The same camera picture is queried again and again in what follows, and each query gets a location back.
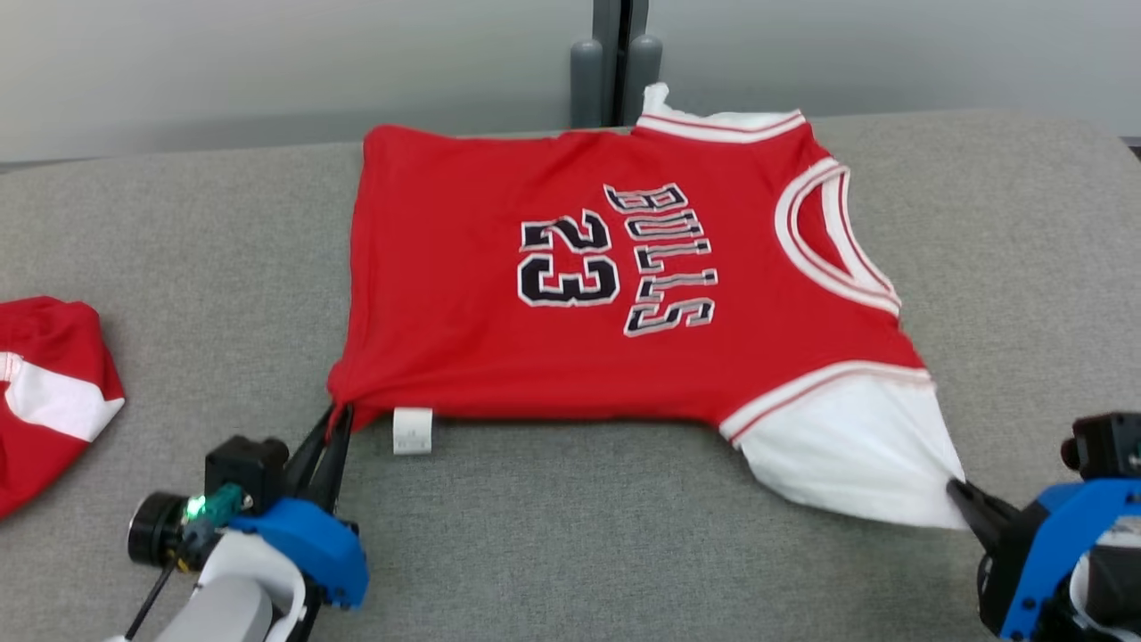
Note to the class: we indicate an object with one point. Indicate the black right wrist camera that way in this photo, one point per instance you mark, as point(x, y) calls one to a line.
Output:
point(1105, 446)

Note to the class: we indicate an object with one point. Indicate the grey partition post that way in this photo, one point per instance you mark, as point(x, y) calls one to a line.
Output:
point(611, 53)

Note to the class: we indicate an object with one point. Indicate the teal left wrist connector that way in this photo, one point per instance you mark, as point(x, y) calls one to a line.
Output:
point(218, 504)

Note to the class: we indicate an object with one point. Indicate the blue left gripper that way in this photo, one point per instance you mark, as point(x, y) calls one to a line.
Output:
point(330, 553)

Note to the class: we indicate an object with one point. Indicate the red white basketball shorts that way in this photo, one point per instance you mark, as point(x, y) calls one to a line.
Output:
point(45, 357)

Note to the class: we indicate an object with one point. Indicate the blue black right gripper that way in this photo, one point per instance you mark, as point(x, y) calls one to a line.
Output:
point(1034, 553)

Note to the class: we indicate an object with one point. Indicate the red Bulls basketball jersey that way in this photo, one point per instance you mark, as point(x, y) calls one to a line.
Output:
point(463, 294)

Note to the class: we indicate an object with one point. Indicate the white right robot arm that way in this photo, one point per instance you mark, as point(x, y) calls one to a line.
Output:
point(1114, 588)

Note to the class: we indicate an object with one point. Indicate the grey partition base rail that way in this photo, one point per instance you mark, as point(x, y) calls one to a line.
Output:
point(1134, 147)

